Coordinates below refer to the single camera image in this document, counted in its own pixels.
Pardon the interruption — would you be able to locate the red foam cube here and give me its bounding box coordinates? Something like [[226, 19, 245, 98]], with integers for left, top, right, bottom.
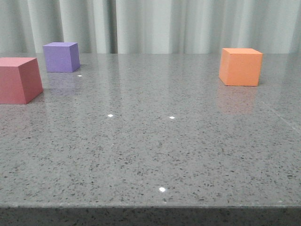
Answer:
[[0, 57, 43, 104]]

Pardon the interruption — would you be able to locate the purple foam cube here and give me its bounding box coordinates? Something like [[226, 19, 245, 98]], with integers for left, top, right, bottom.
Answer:
[[43, 42, 80, 73]]

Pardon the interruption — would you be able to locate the pale green curtain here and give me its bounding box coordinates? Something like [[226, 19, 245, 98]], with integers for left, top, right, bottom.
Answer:
[[0, 0, 301, 54]]

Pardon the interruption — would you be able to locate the orange foam cube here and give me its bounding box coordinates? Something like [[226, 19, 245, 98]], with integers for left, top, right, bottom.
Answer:
[[219, 48, 263, 86]]

